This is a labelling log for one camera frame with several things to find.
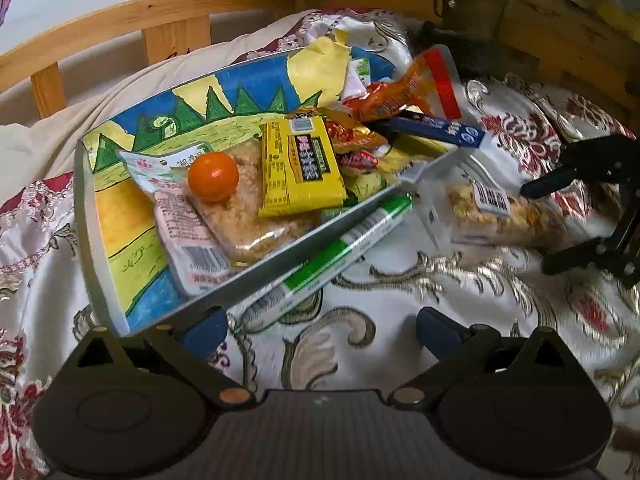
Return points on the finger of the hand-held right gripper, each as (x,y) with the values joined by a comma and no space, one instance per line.
(575,257)
(547,183)

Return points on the small rice cake bar packet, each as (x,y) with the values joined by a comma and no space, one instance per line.
(500,225)

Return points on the golden foil candy packet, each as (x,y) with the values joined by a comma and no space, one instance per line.
(350,135)

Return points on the wooden bed headboard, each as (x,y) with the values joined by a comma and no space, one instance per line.
(150,15)

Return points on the orange clear snack packet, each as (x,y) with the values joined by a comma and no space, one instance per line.
(395,95)

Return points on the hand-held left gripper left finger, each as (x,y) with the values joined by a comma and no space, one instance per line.
(205,332)

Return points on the swirly blue wall poster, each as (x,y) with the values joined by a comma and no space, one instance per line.
(7,5)

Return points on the beige pillow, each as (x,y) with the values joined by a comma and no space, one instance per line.
(100,100)

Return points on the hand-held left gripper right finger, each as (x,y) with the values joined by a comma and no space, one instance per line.
(440,332)

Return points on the large rice cake bar packet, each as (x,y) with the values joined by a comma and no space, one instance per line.
(250,230)

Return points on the red candy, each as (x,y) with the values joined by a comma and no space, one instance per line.
(357,161)

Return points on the blue snack packet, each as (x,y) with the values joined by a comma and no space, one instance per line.
(440,130)

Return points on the green white small packet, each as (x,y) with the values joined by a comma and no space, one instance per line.
(359,77)

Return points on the floral printed blanket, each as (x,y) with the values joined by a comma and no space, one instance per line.
(450,300)

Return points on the orange tangerine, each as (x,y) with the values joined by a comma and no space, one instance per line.
(213,177)

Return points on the yellow snack packet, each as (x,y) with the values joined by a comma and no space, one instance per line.
(300,170)

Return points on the metal tray with painted liner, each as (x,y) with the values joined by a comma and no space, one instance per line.
(130,240)

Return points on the green sausage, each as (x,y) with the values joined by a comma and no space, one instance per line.
(340,250)

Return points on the yellow green candy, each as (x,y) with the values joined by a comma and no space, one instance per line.
(367,185)

